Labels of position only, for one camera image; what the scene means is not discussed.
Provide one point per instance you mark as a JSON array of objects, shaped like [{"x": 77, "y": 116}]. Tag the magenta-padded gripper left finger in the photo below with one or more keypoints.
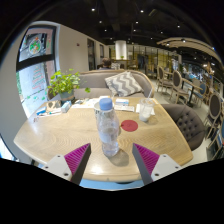
[{"x": 76, "y": 159}]

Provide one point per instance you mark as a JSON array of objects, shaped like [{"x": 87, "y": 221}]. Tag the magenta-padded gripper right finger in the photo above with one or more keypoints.
[{"x": 148, "y": 159}]

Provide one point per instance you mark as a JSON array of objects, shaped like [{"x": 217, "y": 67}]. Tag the clear blue-capped water bottle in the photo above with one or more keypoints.
[{"x": 108, "y": 131}]

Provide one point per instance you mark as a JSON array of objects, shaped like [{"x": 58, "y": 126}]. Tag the flat round red coaster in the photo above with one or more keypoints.
[{"x": 129, "y": 125}]

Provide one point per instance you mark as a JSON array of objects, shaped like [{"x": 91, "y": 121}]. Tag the clear plastic cup with straw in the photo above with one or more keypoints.
[{"x": 146, "y": 111}]

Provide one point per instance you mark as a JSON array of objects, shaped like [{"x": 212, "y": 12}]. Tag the dark grey tufted armchair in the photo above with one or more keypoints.
[{"x": 186, "y": 125}]

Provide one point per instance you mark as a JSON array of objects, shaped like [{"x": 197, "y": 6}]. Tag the light blue tissue pack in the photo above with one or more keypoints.
[{"x": 66, "y": 106}]

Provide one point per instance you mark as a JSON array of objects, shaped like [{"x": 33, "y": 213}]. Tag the green potted plant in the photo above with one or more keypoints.
[{"x": 65, "y": 83}]

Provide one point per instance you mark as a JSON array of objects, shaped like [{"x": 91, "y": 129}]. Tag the grey white chevron cushion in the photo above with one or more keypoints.
[{"x": 124, "y": 84}]

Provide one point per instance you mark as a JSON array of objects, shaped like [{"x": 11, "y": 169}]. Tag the grey curved sofa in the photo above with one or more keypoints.
[{"x": 93, "y": 81}]

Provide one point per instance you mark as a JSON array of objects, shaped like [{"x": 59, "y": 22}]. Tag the group of wooden chairs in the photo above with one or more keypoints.
[{"x": 176, "y": 83}]

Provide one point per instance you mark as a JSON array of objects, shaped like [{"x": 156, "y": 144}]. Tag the person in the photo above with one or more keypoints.
[{"x": 106, "y": 64}]

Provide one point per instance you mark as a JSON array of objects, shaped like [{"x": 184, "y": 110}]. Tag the group of ceiling lights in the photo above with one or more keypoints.
[{"x": 141, "y": 11}]

